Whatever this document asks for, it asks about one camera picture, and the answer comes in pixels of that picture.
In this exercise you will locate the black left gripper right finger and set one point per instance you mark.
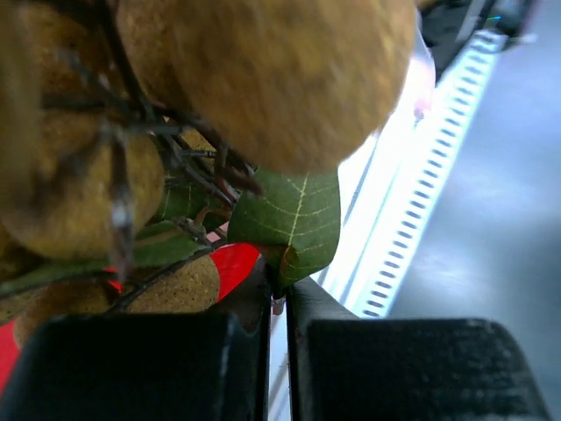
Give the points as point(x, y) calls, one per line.
point(346, 368)

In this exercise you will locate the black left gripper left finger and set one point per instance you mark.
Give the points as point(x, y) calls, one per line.
point(211, 365)

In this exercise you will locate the longan bunch with leaves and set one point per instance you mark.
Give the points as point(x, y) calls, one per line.
point(137, 137)

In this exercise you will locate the clear zip top bag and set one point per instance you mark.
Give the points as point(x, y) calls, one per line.
point(422, 77)

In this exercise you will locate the red plastic tray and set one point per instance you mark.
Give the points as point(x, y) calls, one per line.
point(234, 263)

